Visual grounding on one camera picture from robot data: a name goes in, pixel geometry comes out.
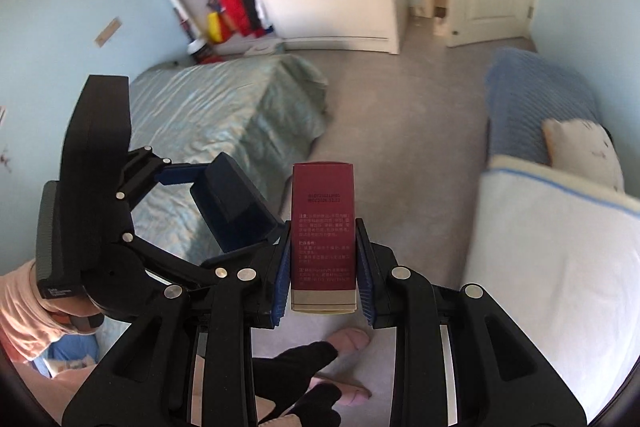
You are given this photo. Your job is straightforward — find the blue cloth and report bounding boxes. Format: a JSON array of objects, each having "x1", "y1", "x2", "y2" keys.
[{"x1": 29, "y1": 333, "x2": 99, "y2": 379}]

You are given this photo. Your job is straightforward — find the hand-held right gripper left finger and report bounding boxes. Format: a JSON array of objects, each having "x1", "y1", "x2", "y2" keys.
[{"x1": 62, "y1": 222, "x2": 293, "y2": 427}]

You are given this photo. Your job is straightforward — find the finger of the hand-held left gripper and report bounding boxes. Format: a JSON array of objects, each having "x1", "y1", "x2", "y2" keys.
[
  {"x1": 122, "y1": 229, "x2": 285, "y2": 297},
  {"x1": 116, "y1": 147, "x2": 217, "y2": 210}
]

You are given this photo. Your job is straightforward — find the blue blanket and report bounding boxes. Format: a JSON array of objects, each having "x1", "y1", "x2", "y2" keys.
[{"x1": 484, "y1": 47, "x2": 609, "y2": 168}]

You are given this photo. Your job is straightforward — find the person's foot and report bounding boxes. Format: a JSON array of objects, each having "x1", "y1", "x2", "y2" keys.
[
  {"x1": 327, "y1": 328, "x2": 372, "y2": 359},
  {"x1": 312, "y1": 376, "x2": 372, "y2": 408}
]

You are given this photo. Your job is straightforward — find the yellow bag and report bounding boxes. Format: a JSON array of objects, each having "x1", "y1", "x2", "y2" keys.
[{"x1": 206, "y1": 10, "x2": 224, "y2": 46}]

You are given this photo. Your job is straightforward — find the dark blue case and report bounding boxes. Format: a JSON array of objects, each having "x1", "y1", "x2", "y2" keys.
[{"x1": 189, "y1": 153, "x2": 286, "y2": 256}]

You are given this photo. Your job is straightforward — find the person's right hand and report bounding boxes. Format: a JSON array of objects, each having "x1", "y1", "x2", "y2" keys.
[{"x1": 252, "y1": 341, "x2": 344, "y2": 427}]

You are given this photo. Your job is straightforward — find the brown tape strip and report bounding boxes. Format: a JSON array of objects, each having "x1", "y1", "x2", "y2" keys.
[{"x1": 94, "y1": 17, "x2": 124, "y2": 47}]

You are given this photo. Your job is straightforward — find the person's left forearm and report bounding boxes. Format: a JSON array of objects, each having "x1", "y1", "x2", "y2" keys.
[{"x1": 0, "y1": 259, "x2": 63, "y2": 364}]

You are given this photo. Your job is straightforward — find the white cat face cushion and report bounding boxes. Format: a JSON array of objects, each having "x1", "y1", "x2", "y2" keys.
[{"x1": 542, "y1": 117, "x2": 626, "y2": 194}]

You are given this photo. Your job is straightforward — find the person's left hand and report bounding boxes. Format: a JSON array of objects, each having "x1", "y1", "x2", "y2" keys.
[{"x1": 42, "y1": 298, "x2": 106, "y2": 336}]

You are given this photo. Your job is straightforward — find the dark jar with white lid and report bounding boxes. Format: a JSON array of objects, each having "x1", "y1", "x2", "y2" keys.
[{"x1": 188, "y1": 38, "x2": 211, "y2": 62}]

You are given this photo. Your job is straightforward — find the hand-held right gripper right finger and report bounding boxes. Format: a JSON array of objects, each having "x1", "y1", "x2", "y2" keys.
[{"x1": 354, "y1": 218, "x2": 586, "y2": 427}]

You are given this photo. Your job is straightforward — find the dark red carton box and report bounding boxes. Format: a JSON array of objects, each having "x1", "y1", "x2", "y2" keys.
[{"x1": 290, "y1": 162, "x2": 358, "y2": 316}]

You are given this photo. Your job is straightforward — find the person's leg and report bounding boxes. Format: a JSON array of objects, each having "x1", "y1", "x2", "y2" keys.
[{"x1": 47, "y1": 357, "x2": 108, "y2": 419}]

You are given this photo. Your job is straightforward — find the green quilt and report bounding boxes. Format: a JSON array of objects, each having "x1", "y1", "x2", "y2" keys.
[{"x1": 127, "y1": 55, "x2": 330, "y2": 269}]

